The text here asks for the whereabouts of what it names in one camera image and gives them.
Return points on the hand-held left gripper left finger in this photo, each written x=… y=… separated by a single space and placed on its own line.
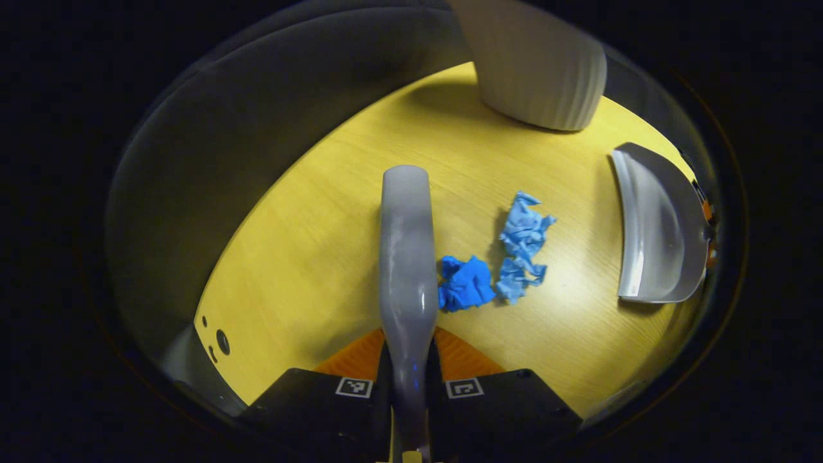
x=321 y=405

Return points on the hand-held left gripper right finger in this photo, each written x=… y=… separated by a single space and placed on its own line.
x=508 y=405

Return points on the black backdrop cloth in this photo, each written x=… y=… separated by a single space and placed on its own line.
x=225 y=128

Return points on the light blue paper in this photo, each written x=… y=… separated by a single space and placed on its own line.
x=524 y=238

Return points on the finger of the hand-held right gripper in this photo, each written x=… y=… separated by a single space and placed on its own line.
x=708 y=212

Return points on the grey dustpan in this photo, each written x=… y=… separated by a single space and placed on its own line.
x=662 y=225

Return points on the small grey broom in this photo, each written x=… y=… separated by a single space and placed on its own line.
x=407 y=257

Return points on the grey ribbed garbage bin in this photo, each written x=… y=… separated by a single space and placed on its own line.
x=533 y=64

